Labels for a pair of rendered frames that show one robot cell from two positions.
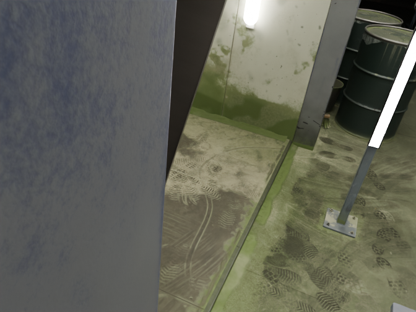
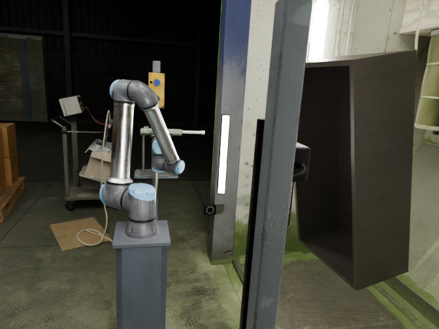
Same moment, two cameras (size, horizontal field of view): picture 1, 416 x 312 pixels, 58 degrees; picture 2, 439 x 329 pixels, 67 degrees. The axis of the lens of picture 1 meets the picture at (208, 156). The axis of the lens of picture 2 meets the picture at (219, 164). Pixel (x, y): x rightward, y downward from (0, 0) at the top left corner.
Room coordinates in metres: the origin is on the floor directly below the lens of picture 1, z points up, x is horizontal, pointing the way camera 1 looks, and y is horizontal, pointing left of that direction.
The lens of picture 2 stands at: (2.32, -1.32, 1.50)
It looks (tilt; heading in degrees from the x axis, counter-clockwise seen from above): 14 degrees down; 148
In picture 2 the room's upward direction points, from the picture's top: 3 degrees clockwise
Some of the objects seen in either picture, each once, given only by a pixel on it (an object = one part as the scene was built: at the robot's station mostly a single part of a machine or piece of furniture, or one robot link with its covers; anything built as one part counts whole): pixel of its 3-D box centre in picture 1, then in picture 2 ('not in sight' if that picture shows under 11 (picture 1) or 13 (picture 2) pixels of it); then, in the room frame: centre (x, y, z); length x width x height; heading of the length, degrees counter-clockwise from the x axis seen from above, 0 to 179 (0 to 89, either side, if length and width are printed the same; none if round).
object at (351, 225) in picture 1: (340, 222); not in sight; (1.86, -0.90, 0.01); 0.20 x 0.20 x 0.01; 71
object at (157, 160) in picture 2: not in sight; (159, 162); (0.26, -0.50, 0.96); 0.12 x 0.09 x 0.12; 31
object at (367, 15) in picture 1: (371, 17); not in sight; (3.95, -1.41, 0.86); 0.54 x 0.54 x 0.01
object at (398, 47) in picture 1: (381, 83); not in sight; (3.30, -1.45, 0.44); 0.59 x 0.58 x 0.89; 176
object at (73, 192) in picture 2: not in sight; (91, 151); (-1.70, -0.57, 0.64); 0.73 x 0.50 x 1.27; 73
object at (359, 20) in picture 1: (357, 58); not in sight; (3.95, -1.41, 0.44); 0.59 x 0.58 x 0.89; 62
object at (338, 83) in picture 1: (324, 94); not in sight; (3.61, -1.09, 0.14); 0.31 x 0.29 x 0.28; 161
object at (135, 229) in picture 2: not in sight; (142, 223); (0.59, -0.73, 0.69); 0.19 x 0.19 x 0.10
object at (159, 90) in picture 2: not in sight; (156, 90); (-0.16, -0.37, 1.42); 0.12 x 0.06 x 0.26; 71
